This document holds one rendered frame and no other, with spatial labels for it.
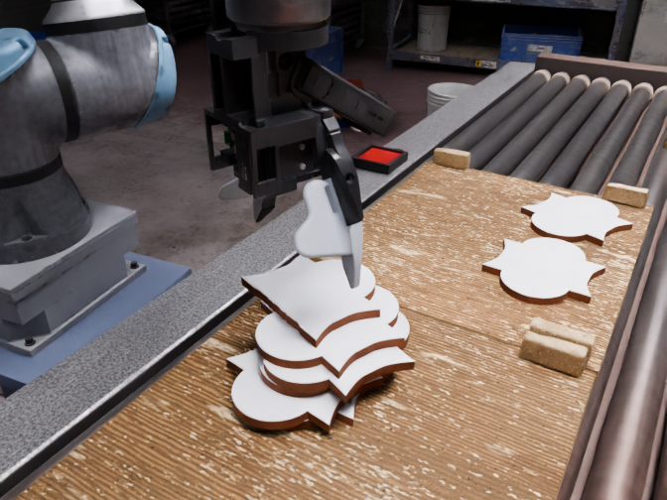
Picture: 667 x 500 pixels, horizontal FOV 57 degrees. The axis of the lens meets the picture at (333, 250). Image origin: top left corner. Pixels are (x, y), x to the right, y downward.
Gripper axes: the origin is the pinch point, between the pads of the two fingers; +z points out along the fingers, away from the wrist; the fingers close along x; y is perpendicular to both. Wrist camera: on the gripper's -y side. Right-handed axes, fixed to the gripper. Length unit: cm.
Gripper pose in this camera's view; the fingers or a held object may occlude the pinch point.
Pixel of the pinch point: (308, 250)
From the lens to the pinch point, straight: 55.5
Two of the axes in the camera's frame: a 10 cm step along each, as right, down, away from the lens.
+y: -7.9, 3.1, -5.3
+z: 0.0, 8.6, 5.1
